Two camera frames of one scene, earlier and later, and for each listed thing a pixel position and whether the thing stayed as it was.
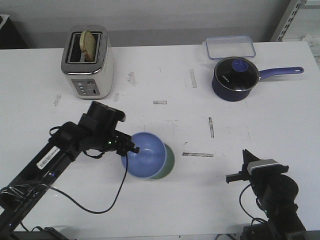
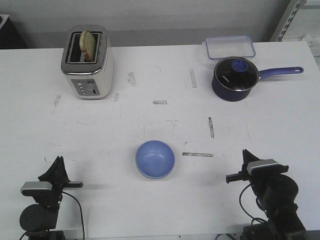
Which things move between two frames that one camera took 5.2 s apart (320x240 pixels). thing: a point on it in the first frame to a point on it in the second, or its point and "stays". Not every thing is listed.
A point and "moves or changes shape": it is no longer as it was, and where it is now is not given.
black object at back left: [10, 38] stays
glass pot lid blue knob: [236, 74] stays
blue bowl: [151, 160] moves or changes shape
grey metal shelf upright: [291, 11] stays
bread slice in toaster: [88, 46] stays
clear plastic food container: [221, 46] stays
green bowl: [170, 163] to [158, 177]
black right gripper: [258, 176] stays
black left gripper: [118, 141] to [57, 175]
